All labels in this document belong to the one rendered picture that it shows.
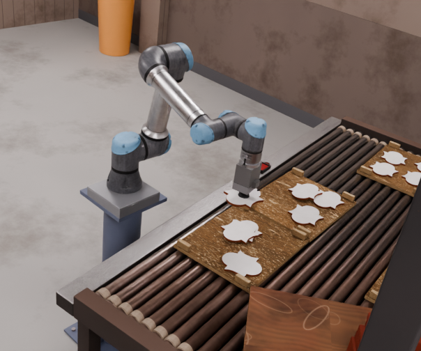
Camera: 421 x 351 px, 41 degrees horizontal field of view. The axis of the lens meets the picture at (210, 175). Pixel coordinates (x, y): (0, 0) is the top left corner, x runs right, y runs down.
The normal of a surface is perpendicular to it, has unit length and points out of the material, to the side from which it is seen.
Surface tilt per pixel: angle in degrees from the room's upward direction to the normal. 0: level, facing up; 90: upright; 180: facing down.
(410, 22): 90
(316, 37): 90
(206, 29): 90
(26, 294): 0
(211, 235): 0
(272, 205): 0
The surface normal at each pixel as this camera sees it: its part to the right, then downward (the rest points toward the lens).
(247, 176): -0.52, 0.38
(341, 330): 0.12, -0.85
